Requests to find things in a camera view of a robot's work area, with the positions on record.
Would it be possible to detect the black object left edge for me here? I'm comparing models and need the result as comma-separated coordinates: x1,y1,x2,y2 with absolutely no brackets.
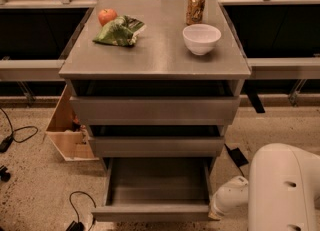
0,165,11,182

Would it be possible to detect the grey drawer cabinet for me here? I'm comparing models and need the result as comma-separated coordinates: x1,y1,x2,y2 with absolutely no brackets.
58,0,252,183

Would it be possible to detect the grey bottom drawer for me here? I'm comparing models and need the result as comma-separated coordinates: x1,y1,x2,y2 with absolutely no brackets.
92,157,212,222

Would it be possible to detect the red apple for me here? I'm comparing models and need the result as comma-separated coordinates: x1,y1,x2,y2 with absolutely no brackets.
98,9,117,26

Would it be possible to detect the grey top drawer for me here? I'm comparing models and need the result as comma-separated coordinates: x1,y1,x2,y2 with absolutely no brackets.
70,96,240,125

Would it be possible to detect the grey middle drawer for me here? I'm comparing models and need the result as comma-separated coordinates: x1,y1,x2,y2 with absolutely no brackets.
89,137,224,157

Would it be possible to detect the brown drink can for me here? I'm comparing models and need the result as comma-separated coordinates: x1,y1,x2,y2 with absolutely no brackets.
186,0,205,25

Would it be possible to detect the grey drawer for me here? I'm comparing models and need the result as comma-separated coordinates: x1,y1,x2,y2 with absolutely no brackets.
70,96,240,125
92,157,212,222
89,137,224,157

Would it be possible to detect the black power adapter right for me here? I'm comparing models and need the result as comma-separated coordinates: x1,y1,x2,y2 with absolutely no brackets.
225,145,249,176

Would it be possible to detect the black cable bottom left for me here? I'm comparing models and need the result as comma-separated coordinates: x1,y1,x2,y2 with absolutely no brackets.
65,190,98,231

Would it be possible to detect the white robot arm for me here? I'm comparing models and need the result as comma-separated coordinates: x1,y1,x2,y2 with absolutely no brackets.
209,143,320,231

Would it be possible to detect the grey metal rail frame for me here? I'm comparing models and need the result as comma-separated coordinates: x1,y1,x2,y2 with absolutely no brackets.
0,0,320,83

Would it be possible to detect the black cable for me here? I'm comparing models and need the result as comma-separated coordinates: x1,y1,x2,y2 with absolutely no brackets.
0,107,39,153
65,190,98,231

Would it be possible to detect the wooden box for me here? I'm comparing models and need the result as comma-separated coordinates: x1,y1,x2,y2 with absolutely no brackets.
46,87,96,161

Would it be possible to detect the green chip bag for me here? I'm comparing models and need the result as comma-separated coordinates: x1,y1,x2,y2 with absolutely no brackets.
93,15,146,47

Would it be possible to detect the white bowl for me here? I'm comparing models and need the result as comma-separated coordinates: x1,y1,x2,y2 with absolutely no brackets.
182,24,221,56

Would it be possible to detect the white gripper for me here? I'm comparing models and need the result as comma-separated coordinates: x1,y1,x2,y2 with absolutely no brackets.
208,176,249,221

